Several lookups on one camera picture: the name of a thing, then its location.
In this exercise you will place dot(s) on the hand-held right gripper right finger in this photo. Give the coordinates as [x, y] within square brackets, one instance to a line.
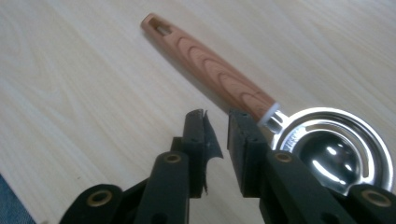
[247, 155]

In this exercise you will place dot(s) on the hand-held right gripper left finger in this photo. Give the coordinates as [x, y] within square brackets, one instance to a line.
[196, 146]

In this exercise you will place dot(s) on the blue cloth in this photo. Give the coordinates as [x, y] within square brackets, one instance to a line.
[11, 205]

